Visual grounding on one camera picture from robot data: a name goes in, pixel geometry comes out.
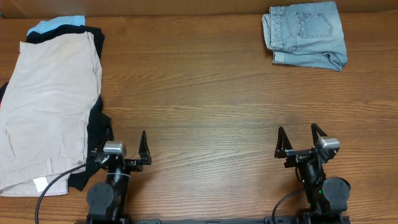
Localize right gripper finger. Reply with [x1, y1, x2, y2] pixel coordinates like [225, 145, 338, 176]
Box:
[274, 126, 294, 158]
[311, 123, 327, 145]

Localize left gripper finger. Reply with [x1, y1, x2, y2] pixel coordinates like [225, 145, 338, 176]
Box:
[139, 130, 152, 165]
[96, 127, 110, 152]

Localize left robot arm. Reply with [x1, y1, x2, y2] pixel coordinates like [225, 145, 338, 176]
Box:
[86, 131, 152, 223]

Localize folded light denim shorts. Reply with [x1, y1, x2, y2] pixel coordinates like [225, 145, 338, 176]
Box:
[262, 1, 348, 71]

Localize black garment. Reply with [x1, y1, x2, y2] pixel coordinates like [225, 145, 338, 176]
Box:
[0, 24, 114, 192]

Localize beige khaki shorts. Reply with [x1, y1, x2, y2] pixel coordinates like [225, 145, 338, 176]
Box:
[0, 31, 103, 197]

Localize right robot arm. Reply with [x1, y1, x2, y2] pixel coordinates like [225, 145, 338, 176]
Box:
[271, 123, 351, 224]

